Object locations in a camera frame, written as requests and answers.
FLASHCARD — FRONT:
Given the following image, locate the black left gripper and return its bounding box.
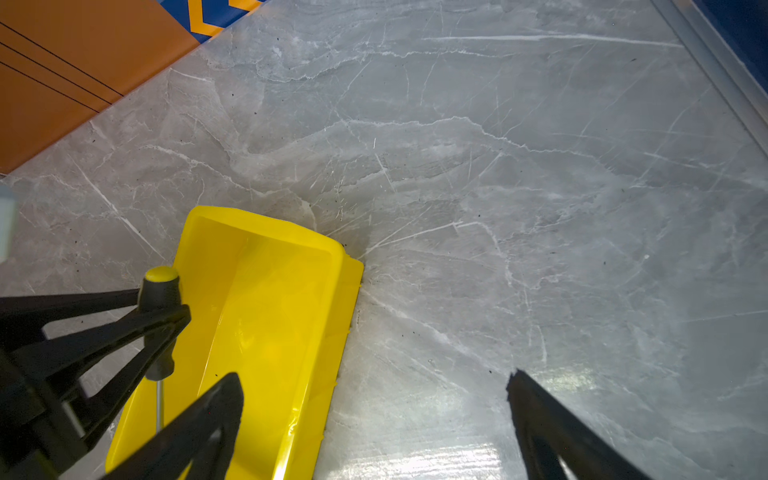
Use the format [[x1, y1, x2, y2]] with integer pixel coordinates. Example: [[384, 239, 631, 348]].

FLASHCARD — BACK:
[[1, 289, 243, 479]]

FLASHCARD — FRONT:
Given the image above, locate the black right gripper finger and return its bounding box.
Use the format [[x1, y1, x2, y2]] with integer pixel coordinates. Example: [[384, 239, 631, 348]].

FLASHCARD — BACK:
[[507, 370, 648, 479]]

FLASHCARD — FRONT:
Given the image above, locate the black yellow handled screwdriver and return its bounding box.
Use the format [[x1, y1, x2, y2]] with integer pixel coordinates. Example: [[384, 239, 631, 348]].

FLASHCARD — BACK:
[[138, 266, 181, 433]]

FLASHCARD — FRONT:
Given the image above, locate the yellow plastic bin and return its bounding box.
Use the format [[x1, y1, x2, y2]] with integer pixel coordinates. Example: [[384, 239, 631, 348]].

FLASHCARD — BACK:
[[106, 206, 364, 479]]

